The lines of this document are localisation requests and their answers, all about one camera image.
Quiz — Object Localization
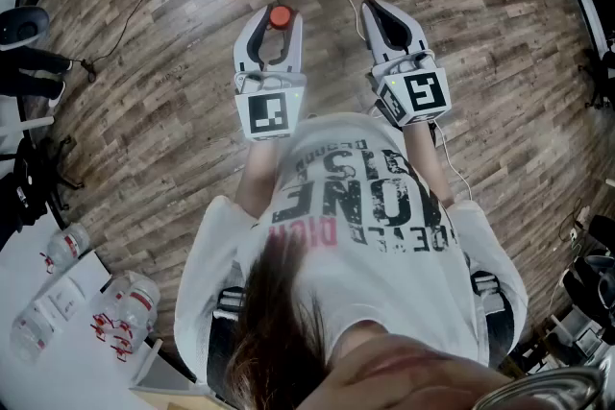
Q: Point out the silver glasses frame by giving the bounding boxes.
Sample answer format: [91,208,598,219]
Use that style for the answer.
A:
[473,367,615,410]

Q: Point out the person's right forearm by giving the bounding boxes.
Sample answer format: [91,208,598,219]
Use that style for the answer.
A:
[406,124,455,210]

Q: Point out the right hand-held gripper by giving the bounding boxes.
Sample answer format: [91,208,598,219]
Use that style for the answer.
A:
[360,0,452,130]

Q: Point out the black cable with adapter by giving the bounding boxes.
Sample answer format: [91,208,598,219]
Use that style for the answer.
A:
[79,0,162,84]

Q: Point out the grey office chair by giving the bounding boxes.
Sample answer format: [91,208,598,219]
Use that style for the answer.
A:
[0,6,52,52]

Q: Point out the white printed T-shirt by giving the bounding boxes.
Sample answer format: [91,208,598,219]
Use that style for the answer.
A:
[173,112,529,388]

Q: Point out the person's face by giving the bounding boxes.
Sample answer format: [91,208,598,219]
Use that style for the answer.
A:
[297,321,529,410]

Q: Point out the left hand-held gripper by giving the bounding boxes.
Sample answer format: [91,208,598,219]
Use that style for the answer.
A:
[233,6,308,143]

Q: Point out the person's left forearm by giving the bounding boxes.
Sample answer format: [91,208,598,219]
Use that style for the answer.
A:
[234,139,281,220]

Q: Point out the white desk frame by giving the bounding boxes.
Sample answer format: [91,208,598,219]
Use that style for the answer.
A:
[0,94,55,133]

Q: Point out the pile of red tags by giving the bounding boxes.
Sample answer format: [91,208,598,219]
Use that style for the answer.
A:
[90,311,135,365]

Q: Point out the black harness strap grey buckle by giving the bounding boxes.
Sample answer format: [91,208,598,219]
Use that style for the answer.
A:
[209,285,247,395]
[470,271,516,369]

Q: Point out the small orange-red ball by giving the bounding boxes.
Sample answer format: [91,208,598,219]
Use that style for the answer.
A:
[266,5,295,33]

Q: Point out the black office chair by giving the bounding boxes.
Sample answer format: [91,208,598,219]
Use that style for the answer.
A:
[559,213,615,332]
[583,47,615,110]
[0,133,86,239]

